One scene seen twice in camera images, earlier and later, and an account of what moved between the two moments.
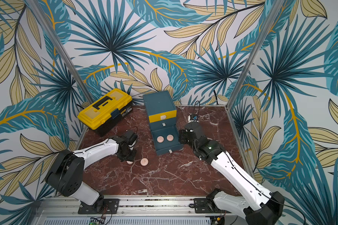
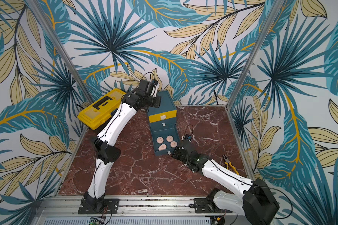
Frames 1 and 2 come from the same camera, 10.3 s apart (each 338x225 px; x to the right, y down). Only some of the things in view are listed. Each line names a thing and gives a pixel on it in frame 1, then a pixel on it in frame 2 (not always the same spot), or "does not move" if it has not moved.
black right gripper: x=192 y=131 → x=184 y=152
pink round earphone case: x=160 y=138 does not move
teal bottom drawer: x=167 y=146 does not move
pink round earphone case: x=170 y=138 does not move
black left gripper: x=131 y=158 → x=157 y=104
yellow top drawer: x=162 y=116 does not move
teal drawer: x=163 y=123 does not move
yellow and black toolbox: x=107 y=113 does not move
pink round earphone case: x=144 y=161 → x=173 y=144
